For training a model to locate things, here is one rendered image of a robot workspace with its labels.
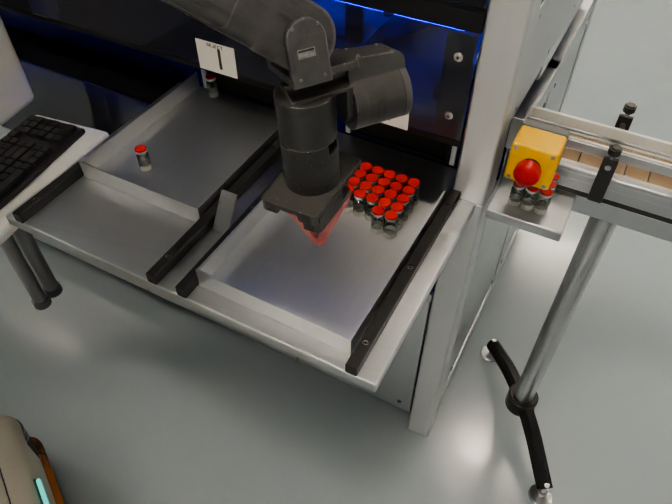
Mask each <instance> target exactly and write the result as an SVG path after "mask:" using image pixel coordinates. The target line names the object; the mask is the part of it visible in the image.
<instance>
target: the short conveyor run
mask: <svg viewBox="0 0 672 504"><path fill-rule="evenodd" d="M636 109H637V106H636V104H634V103H632V102H628V103H626V104H625V105H624V107H623V112H624V113H625V114H619V117H618V119H617V122H616V124H615V126H614V127H612V126H609V125H605V124H601V123H598V122H594V121H590V120H586V119H583V118H579V117H575V116H572V115H568V114H564V113H560V112H557V111H553V110H549V109H546V108H542V107H538V106H534V107H533V110H532V113H531V114H528V116H527V117H526V119H530V120H534V121H538V122H541V123H545V124H548V125H552V126H556V127H559V128H563V129H566V130H569V131H570V135H569V138H568V141H567V144H566V146H565V149H564V152H563V155H562V158H561V161H560V163H559V166H558V168H557V170H556V173H558V174H559V176H560V178H559V180H558V185H557V187H556V189H558V190H561V191H565V192H568V193H571V194H574V195H576V196H577V197H576V199H575V202H574V205H573V207H572V211H575V212H578V213H581V214H584V215H588V216H591V217H594V218H597V219H600V220H603V221H606V222H609V223H613V224H616V225H619V226H622V227H625V228H628V229H631V230H634V231H638V232H641V233H644V234H647V235H650V236H653V237H656V238H660V239H663V240H666V241H669V242H672V142H668V141H664V140H661V139H657V138H653V137H649V136H646V135H642V134H638V133H635V132H631V131H628V130H629V128H630V126H631V123H632V121H633V118H634V117H632V116H629V115H631V114H634V113H635V111H636Z"/></svg>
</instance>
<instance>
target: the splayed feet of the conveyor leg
mask: <svg viewBox="0 0 672 504"><path fill-rule="evenodd" d="M480 353H481V356H482V358H483V359H484V360H486V361H488V362H496V364H497V365H498V367H499V368H500V370H501V372H502V374H503V376H504V378H505V380H506V382H507V384H508V386H509V391H508V393H507V395H506V398H505V404H506V407H507V409H508V410H509V411H510V412H511V413H512V414H514V415H516V416H519V417H520V420H521V423H522V427H523V430H524V434H525V438H526V442H527V446H528V451H529V456H530V461H531V465H532V470H533V475H534V480H535V484H534V485H532V486H531V487H530V489H529V491H528V496H529V499H530V500H531V502H532V503H533V504H550V503H551V502H552V494H551V491H550V490H549V488H553V486H552V481H551V477H550V472H549V468H548V463H547V458H546V454H545V449H544V445H543V441H542V436H541V433H540V429H539V425H538V422H537V419H536V416H535V412H534V409H535V407H536V405H537V403H538V400H539V398H538V394H537V392H536V393H535V396H534V398H533V400H532V401H531V402H529V403H523V402H520V401H519V400H518V399H517V398H516V397H515V394H514V392H515V389H516V387H517V384H518V382H519V380H520V375H519V373H518V371H517V369H516V367H515V365H514V363H513V362H512V360H511V359H510V357H509V356H508V354H507V353H506V351H505V350H504V348H503V346H502V345H501V343H500V342H499V341H498V340H496V339H493V340H490V341H489V342H488V343H487V345H485V346H483V347H482V349H481V352H480Z"/></svg>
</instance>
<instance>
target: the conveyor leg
mask: <svg viewBox="0 0 672 504"><path fill-rule="evenodd" d="M616 226H617V225H616V224H613V223H609V222H606V221H603V220H600V219H597V218H594V217H591V216H590V217H589V219H588V222H587V224H586V226H585V228H584V231H583V233H582V235H581V238H580V240H579V242H578V245H577V247H576V249H575V252H574V254H573V256H572V259H571V261H570V263H569V266H568V268H567V270H566V273H565V275H564V277H563V280H562V282H561V284H560V287H559V289H558V291H557V294H556V296H555V298H554V301H553V303H552V305H551V308H550V310H549V312H548V315H547V317H546V319H545V322H544V324H543V326H542V329H541V331H540V333H539V336H538V338H537V340H536V343H535V345H534V347H533V350H532V352H531V354H530V357H529V359H528V361H527V364H526V366H525V368H524V371H523V373H522V375H521V377H520V380H519V382H518V384H517V387H516V389H515V392H514V394H515V397H516V398H517V399H518V400H519V401H520V402H523V403H529V402H531V401H532V400H533V398H534V396H535V393H536V391H537V389H538V387H539V385H540V383H541V381H542V379H543V377H544V375H545V373H546V371H547V369H548V367H549V364H550V362H551V360H552V358H553V356H554V354H555V352H556V350H557V348H558V346H559V344H560V342H561V340H562V338H563V335H564V333H565V331H566V329H567V327H568V325H569V323H570V321H571V319H572V317H573V315H574V313H575V311H576V308H577V306H578V304H579V302H580V300H581V298H582V296H583V294H584V292H585V290H586V288H587V286H588V284H589V282H590V279H591V277H592V275H593V273H594V271H595V269H596V267H597V265H598V263H599V261H600V259H601V257H602V255H603V253H604V250H605V248H606V246H607V244H608V242H609V240H610V238H611V236H612V234H613V232H614V230H615V228H616Z"/></svg>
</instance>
